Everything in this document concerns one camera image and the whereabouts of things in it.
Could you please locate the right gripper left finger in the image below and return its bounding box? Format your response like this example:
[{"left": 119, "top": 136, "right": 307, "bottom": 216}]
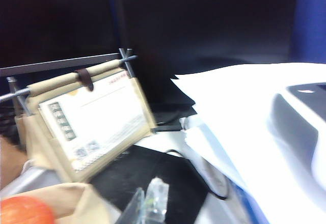
[{"left": 116, "top": 187, "right": 145, "bottom": 224}]

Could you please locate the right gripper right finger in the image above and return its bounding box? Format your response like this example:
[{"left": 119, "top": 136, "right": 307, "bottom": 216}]
[{"left": 142, "top": 177, "right": 171, "bottom": 224}]

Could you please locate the plastic-wrapped orange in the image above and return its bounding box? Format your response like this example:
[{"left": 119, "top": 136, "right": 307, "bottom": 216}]
[{"left": 0, "top": 195, "right": 56, "bottom": 224}]

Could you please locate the black mouse pad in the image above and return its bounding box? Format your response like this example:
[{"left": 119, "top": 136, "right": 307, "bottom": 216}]
[{"left": 89, "top": 145, "right": 210, "bottom": 224}]

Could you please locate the beige canvas calendar stand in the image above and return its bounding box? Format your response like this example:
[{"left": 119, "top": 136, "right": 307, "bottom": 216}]
[{"left": 0, "top": 47, "right": 159, "bottom": 184}]

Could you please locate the white notepad stack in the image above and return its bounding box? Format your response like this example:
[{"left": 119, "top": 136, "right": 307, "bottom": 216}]
[{"left": 179, "top": 117, "right": 247, "bottom": 193}]

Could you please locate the blue book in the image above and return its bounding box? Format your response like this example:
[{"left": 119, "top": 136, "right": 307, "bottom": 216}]
[{"left": 229, "top": 183, "right": 271, "bottom": 224}]

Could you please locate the white desk calendar card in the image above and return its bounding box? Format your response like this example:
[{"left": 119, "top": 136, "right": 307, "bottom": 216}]
[{"left": 38, "top": 77, "right": 154, "bottom": 174}]

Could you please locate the handwritten white paper sheet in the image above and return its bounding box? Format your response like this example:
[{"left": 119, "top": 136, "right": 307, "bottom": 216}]
[{"left": 170, "top": 63, "right": 326, "bottom": 224}]

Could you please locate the white and black speaker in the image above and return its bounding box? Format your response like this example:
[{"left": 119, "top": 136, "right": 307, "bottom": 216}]
[{"left": 266, "top": 82, "right": 326, "bottom": 184}]

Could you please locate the black HSD monitor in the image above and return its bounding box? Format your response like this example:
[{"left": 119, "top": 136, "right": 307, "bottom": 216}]
[{"left": 112, "top": 0, "right": 300, "bottom": 133}]

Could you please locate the black mouse cable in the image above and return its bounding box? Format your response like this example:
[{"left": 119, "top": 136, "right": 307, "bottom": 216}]
[{"left": 165, "top": 149, "right": 229, "bottom": 200}]

